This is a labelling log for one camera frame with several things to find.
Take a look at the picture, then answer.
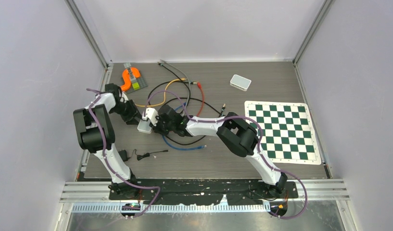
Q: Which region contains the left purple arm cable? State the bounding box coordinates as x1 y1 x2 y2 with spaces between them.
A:
86 88 161 219

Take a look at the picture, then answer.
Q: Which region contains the black power adapter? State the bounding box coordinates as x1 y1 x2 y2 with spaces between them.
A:
118 149 168 162

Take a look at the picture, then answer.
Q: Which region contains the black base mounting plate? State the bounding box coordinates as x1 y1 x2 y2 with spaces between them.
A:
108 179 298 205

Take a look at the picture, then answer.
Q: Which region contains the green white chessboard mat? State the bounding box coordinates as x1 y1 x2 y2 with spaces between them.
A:
244 101 322 165

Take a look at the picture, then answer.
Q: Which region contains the long black ethernet cable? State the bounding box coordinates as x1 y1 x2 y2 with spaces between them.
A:
164 97 227 146

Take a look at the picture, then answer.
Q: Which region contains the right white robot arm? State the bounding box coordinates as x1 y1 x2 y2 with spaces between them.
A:
142 105 288 198

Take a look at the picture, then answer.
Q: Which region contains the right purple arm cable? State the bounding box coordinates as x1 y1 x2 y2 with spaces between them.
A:
145 90 308 220

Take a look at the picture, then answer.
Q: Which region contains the lime green lego brick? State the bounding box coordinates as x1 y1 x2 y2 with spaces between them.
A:
132 82 140 90

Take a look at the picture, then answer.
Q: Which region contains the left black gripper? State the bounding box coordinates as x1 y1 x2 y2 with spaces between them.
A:
111 100 143 126

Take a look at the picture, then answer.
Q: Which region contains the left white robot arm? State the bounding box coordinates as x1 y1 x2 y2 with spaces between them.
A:
73 83 141 199

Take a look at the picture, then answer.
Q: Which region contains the yellow ethernet cable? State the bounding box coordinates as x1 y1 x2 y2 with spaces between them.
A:
134 78 187 108

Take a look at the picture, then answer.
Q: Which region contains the white network switch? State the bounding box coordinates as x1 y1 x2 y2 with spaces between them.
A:
137 120 152 134
229 74 252 91

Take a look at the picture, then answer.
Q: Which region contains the grey lego baseplate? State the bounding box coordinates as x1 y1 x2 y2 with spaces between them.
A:
121 63 148 93

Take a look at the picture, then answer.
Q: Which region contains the blue ethernet cable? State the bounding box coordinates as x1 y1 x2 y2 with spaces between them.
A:
161 103 207 151

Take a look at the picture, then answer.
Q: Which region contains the grey ethernet cable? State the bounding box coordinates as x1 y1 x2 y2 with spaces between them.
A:
159 60 192 116

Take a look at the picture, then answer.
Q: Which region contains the orange S-shaped block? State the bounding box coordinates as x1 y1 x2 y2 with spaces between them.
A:
121 67 141 92

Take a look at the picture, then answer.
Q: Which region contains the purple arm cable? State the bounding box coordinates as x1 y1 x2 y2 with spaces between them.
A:
86 88 161 219
145 90 308 220

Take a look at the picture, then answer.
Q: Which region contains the red ethernet cable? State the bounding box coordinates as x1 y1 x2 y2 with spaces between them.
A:
195 82 205 117

